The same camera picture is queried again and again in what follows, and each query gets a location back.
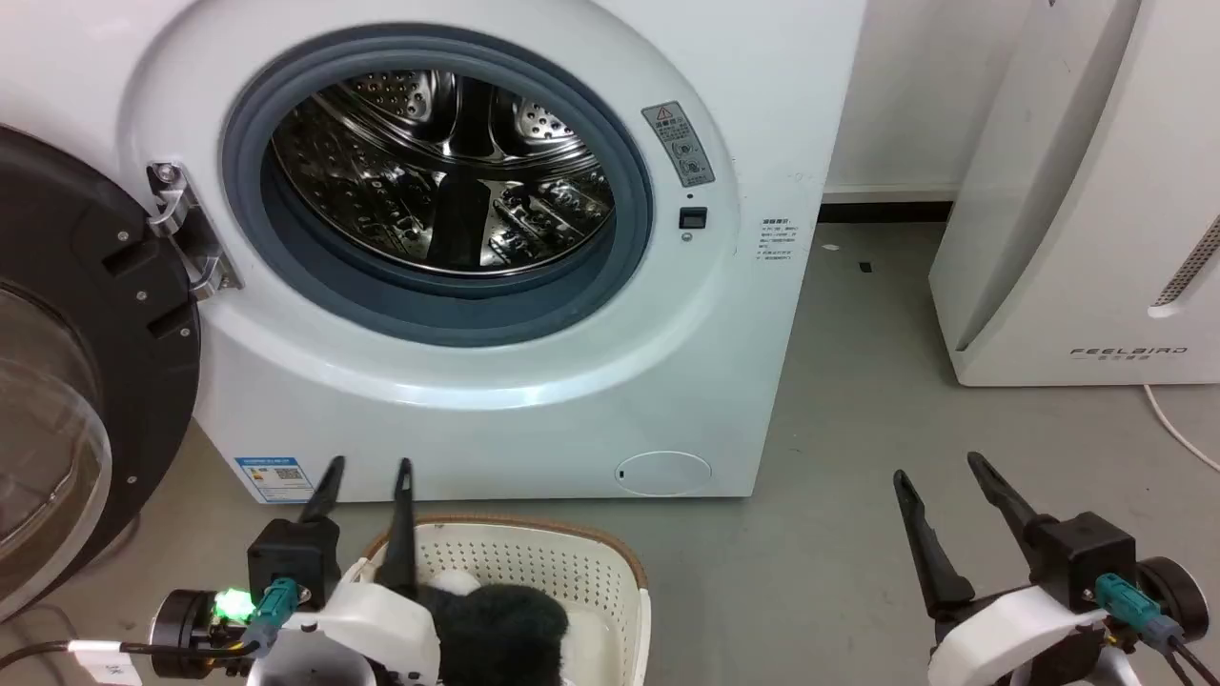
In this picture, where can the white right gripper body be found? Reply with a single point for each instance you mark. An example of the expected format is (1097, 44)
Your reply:
(1010, 638)

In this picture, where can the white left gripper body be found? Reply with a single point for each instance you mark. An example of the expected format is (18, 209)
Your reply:
(372, 629)

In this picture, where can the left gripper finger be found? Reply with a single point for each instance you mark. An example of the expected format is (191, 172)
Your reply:
(401, 534)
(324, 491)

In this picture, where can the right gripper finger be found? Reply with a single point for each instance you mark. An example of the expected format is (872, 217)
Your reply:
(934, 557)
(1006, 500)

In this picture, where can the stainless steel washing machine drum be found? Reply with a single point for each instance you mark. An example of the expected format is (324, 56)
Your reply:
(381, 171)

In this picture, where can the black round washer door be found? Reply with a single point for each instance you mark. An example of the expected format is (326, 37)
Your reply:
(95, 238)

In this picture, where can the blue white energy label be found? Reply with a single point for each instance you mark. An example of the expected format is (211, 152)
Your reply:
(274, 479)

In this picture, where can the black fuzzy garment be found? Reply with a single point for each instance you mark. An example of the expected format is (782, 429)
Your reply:
(500, 629)

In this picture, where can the white plastic laundry basket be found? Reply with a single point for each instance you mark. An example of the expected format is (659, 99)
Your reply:
(534, 562)

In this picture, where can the white front-load washing machine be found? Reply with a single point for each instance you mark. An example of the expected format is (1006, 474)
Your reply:
(534, 381)

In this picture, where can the grey rubber door gasket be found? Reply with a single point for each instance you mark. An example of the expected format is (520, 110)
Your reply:
(438, 314)

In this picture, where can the round white filter cover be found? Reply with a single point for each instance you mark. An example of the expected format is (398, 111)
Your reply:
(663, 473)

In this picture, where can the white Feelbird appliance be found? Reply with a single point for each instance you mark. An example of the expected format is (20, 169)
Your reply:
(1067, 238)

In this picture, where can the silver metal door hinge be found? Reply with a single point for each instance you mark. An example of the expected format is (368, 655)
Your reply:
(191, 238)

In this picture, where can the small black door lock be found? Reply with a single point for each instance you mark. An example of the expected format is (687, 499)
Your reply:
(693, 218)

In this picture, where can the grey warning sticker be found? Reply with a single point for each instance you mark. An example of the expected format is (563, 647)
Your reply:
(678, 143)

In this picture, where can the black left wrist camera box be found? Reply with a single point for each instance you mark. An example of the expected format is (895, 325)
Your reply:
(295, 557)

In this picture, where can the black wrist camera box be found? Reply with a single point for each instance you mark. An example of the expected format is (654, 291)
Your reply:
(295, 557)
(1087, 557)

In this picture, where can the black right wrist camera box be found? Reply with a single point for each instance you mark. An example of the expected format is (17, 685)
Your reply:
(1087, 557)

